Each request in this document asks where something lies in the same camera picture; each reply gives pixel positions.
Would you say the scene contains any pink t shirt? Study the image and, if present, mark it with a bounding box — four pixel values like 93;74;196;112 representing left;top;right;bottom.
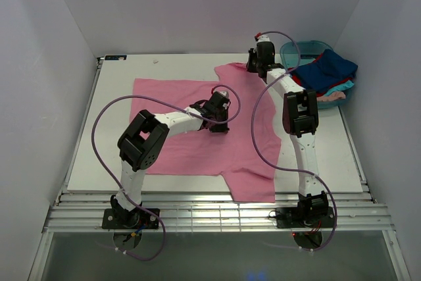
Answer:
147;63;282;203

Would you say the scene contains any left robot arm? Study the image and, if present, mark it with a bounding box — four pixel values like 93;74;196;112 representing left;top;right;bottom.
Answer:
111;91;230;227

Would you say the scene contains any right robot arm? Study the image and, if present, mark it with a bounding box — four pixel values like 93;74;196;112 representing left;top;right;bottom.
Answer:
247;34;330;227

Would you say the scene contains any teal plastic laundry basket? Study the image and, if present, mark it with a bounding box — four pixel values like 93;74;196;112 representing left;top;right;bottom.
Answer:
280;40;358;109

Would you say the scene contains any dark blue t shirt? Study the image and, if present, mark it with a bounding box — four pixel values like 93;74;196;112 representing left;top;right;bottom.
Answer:
289;49;359;94

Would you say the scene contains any light pink garment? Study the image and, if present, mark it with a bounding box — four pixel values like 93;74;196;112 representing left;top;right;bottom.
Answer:
317;91;346;103

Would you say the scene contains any turquoise garment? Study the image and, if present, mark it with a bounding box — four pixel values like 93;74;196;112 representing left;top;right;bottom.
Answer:
324;80;355;96

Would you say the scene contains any blue label sticker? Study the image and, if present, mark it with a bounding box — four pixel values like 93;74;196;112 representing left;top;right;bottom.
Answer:
104;55;127;61

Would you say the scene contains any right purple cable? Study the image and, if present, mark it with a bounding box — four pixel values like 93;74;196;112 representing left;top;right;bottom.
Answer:
251;31;338;253

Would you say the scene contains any purple cable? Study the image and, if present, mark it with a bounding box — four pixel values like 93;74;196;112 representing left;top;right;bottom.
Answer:
91;84;241;261
251;31;338;253

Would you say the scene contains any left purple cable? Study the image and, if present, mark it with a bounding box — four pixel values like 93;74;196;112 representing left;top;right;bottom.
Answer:
91;84;241;261

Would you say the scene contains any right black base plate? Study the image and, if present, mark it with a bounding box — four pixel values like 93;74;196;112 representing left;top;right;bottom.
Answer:
274;207;335;229

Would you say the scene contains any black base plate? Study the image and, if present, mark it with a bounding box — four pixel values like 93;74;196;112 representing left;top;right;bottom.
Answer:
274;207;335;229
101;209;160;230

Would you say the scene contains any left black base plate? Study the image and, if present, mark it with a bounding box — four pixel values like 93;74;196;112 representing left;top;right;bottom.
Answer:
101;209;160;230

